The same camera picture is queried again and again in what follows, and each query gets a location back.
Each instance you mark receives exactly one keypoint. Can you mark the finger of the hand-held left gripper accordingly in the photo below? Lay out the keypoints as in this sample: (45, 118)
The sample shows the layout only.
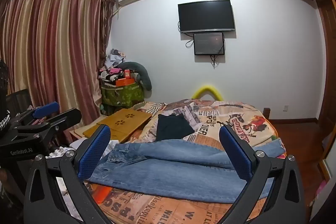
(63, 119)
(46, 109)

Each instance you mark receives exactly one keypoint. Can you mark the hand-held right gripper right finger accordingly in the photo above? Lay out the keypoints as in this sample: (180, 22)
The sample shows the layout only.
(236, 151)

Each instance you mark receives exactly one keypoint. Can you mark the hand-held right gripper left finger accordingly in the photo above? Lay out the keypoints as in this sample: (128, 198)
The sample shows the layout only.
(94, 151)

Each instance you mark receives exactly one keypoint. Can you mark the blue jeans pants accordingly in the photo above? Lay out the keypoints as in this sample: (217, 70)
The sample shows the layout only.
(162, 169)

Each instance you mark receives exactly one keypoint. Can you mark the beige bedside table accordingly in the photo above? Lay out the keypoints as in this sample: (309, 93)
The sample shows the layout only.
(78, 132)

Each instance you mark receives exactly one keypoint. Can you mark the black mesh chair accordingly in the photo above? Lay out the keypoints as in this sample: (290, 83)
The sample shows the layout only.
(19, 100)

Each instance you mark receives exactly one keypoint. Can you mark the white paper clutter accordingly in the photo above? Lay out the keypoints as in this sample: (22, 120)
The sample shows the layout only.
(61, 151)

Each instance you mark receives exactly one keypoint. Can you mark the wooden lap desk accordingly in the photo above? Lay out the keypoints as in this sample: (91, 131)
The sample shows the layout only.
(123, 119)

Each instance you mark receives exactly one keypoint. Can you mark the green storage bag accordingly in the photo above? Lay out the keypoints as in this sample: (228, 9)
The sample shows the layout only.
(123, 94)

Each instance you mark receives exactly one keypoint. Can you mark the striped curtain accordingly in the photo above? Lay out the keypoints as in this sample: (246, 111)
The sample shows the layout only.
(52, 43)

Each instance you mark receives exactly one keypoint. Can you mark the dark folded cloth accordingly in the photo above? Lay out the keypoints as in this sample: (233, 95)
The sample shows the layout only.
(173, 127)

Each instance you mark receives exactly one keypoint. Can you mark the yellow foam tube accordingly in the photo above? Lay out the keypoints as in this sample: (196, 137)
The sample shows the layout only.
(206, 88)

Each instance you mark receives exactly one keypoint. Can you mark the large orange box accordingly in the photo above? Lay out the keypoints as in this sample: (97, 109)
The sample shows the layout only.
(124, 82)

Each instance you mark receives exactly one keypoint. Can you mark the pile of clothes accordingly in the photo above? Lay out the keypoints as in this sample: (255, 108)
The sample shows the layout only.
(113, 64)

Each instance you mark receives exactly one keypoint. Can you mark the small orange box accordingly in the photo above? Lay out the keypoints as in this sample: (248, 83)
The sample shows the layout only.
(127, 74)

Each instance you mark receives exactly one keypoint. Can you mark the grey plush pillow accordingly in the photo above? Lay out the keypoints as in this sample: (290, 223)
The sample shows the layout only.
(143, 74)

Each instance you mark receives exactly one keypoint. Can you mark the white wardrobe door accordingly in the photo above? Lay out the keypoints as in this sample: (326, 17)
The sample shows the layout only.
(329, 145)

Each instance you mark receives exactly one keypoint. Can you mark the pink floor item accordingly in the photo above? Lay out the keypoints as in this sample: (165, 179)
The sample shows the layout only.
(323, 191)

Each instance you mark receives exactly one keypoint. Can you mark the wooden bed post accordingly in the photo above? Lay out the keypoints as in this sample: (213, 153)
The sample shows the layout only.
(266, 113)

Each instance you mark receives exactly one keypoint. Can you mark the white wall outlet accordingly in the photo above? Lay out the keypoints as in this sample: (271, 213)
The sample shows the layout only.
(285, 108)

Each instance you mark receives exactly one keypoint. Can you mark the small wall monitor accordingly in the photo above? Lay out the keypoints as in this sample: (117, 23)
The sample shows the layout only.
(208, 43)

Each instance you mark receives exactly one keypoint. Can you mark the black wall television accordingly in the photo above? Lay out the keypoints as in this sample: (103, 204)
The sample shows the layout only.
(206, 15)

